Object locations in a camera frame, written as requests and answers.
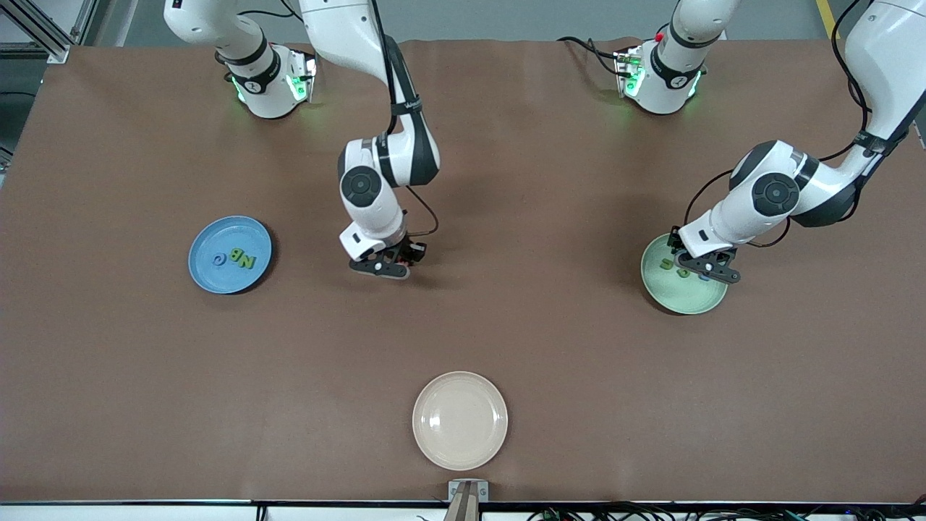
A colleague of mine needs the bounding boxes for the green plate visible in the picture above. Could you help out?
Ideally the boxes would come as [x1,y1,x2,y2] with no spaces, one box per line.
[640,232,729,315]

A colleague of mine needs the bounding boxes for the cream plate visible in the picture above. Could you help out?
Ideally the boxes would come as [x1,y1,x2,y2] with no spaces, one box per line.
[412,370,509,472]

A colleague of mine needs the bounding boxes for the blue plate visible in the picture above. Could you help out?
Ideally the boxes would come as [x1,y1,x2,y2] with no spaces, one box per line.
[188,216,273,295]

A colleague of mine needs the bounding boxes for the brown table mat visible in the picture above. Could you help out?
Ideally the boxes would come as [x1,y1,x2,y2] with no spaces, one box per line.
[0,38,926,505]

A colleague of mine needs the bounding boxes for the tan upright bar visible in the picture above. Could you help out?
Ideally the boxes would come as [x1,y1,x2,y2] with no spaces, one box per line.
[443,482,481,521]

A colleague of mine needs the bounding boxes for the black base cable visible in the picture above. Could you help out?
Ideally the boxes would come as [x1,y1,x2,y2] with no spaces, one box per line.
[556,35,624,77]

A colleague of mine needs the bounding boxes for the grey metal clamp bracket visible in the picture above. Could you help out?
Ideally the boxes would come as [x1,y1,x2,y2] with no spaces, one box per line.
[447,479,490,503]

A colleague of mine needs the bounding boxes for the tangled black cables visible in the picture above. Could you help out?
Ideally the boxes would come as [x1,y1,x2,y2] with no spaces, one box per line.
[528,503,926,521]

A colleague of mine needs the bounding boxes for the aluminium frame profile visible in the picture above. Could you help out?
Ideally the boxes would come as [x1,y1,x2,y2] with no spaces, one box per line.
[0,0,98,64]

